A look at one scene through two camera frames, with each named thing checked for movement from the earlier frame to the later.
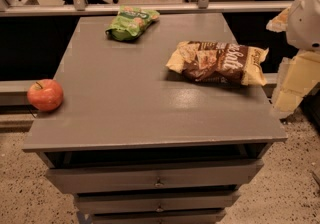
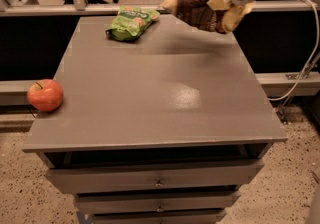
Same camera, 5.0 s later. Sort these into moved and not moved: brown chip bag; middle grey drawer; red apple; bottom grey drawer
Moved: brown chip bag
Not moved: red apple; bottom grey drawer; middle grey drawer
